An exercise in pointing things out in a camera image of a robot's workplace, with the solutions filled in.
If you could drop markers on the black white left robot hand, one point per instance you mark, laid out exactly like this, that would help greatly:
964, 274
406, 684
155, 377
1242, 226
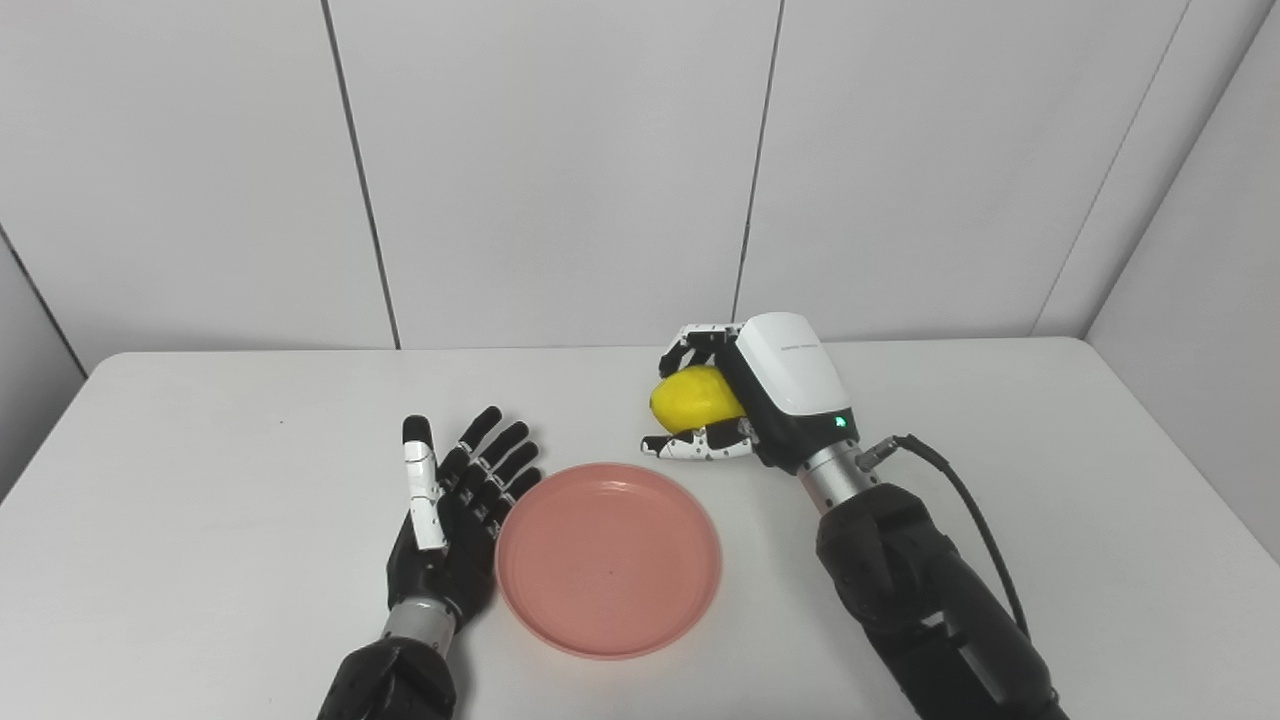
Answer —
450, 550

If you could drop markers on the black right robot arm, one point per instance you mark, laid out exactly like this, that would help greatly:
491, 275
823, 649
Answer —
920, 590

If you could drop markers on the pink round plate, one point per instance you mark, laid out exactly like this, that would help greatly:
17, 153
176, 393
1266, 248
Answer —
608, 560

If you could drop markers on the yellow lemon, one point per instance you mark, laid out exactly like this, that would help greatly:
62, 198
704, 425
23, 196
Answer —
695, 398

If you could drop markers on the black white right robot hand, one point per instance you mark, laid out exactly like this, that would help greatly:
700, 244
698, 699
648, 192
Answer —
790, 390

